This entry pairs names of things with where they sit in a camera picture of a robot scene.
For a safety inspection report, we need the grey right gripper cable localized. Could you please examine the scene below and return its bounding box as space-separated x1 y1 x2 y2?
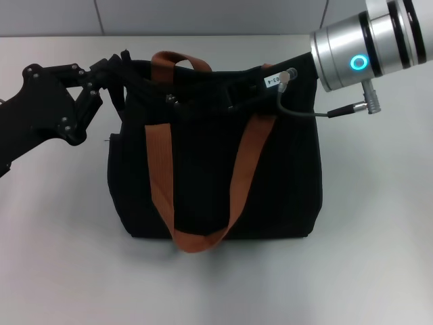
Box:
276 67 382 119

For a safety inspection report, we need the black bag with brown handles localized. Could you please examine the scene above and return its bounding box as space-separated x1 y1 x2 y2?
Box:
103 49 326 255

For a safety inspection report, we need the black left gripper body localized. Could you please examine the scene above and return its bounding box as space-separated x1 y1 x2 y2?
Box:
0 63 77 179

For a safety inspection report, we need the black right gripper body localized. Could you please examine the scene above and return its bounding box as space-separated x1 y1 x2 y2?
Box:
233 53 321 110

